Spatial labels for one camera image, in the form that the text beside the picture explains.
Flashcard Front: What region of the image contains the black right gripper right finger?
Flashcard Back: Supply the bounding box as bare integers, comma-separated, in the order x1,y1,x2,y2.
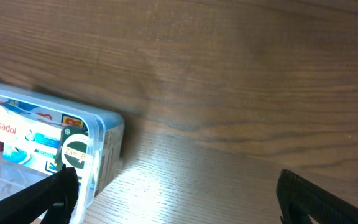
276,169,358,224

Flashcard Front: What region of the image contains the green Zam-Buk tin box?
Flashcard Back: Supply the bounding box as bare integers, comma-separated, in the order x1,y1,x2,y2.
55,126,89,171

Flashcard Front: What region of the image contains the blue Cool Fever box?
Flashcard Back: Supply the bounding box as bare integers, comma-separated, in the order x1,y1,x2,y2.
8,100,124,194

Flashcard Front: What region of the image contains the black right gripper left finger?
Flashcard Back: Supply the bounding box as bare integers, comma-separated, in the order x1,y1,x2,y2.
0,166,79,224

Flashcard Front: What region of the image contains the clear plastic container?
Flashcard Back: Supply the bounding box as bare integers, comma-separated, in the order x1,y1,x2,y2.
0,83,125,223

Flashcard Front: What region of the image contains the white Panadol box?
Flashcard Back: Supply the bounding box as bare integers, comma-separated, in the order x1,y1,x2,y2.
0,103,65,148

